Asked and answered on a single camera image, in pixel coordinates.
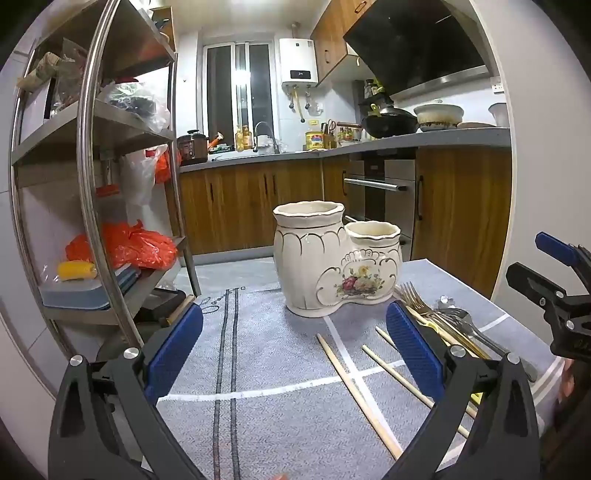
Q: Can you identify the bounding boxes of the gold fork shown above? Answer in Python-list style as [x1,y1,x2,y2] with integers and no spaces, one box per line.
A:
[405,293,495,363]
[398,281,492,361]

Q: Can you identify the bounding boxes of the orange mesh bag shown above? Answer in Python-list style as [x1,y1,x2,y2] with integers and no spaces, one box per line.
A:
[154,148,183,184]

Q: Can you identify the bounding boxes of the stainless steel shelf rack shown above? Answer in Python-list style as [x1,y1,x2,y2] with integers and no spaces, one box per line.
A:
[9,0,201,365]

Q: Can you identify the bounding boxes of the grey lined table mat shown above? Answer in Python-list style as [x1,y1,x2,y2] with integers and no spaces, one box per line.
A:
[157,258,568,480]

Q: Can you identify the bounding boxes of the blue tray stack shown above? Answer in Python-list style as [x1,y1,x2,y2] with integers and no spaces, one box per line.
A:
[113,265,141,296]

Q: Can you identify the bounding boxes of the wooden chopstick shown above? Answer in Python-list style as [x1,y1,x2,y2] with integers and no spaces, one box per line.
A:
[316,333,403,461]
[361,344,471,438]
[375,326,478,418]

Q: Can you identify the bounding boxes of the wooden wall cabinet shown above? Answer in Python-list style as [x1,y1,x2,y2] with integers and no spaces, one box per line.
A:
[310,0,377,86]

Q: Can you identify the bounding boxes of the wooden tool handle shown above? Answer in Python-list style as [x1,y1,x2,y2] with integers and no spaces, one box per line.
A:
[165,294,197,326]

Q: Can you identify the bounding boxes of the orange plastic bag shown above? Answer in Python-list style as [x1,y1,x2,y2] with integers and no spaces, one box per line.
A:
[65,220,178,271]

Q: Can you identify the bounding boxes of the clear bag of dried goods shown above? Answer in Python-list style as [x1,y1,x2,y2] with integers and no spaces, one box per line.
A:
[18,39,88,112]

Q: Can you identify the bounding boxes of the white plastic bag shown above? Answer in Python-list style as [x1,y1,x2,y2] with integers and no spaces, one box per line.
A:
[120,145,169,222]

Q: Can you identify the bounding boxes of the person's right hand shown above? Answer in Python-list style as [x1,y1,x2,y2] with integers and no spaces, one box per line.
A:
[556,359,583,412]

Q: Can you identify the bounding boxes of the black wok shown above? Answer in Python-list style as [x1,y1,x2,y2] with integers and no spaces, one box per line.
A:
[337,107,419,140]

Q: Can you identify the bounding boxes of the white cooking pot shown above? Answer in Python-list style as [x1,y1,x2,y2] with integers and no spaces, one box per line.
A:
[413,102,465,132]

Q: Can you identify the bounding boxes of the black box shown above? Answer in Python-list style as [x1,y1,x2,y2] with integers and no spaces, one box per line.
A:
[136,287,191,325]

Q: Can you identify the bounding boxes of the grey kitchen countertop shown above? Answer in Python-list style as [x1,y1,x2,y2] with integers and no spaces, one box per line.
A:
[179,127,512,174]

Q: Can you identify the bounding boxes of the wooden base cabinets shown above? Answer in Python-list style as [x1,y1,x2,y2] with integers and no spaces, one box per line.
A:
[179,154,352,257]

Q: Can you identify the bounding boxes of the dark red rice cooker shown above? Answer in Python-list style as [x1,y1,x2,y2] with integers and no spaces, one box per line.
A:
[178,130,209,166]

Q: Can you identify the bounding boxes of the metal sink faucet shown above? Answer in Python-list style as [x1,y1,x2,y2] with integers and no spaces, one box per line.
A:
[253,121,281,155]

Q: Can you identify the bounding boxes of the black range hood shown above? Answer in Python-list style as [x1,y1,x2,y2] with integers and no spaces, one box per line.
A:
[343,0,490,100]

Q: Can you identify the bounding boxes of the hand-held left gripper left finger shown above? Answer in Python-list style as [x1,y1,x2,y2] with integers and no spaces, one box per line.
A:
[48,302,206,480]

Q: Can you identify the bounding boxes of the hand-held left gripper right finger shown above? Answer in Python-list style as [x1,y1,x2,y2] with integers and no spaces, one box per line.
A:
[385,300,541,480]

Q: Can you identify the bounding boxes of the clear bag with dark contents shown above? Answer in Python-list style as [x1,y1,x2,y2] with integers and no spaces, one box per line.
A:
[99,82,171,132]

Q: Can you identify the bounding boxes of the wooden side base cabinet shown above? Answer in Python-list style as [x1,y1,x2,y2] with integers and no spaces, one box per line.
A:
[413,145,513,298]

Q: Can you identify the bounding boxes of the kitchen window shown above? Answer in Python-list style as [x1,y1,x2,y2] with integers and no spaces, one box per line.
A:
[202,41,276,148]

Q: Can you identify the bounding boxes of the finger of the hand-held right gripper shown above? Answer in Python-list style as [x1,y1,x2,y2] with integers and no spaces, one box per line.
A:
[505,262,591,361]
[534,232,591,278]

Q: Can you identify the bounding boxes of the cream floral ceramic utensil holder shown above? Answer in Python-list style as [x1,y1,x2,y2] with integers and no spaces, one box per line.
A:
[272,200,402,318]

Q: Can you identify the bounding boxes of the clear lidded plastic container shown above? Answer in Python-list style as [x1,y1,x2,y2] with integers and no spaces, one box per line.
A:
[39,277,112,309]

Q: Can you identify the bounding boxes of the white water heater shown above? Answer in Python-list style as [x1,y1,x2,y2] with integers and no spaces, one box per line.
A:
[279,38,319,88]

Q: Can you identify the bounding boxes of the yellow corn cob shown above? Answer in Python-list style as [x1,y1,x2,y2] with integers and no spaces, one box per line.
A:
[58,261,98,282]

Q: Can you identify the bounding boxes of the wall spice shelf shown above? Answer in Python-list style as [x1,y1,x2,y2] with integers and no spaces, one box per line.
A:
[360,78,393,109]

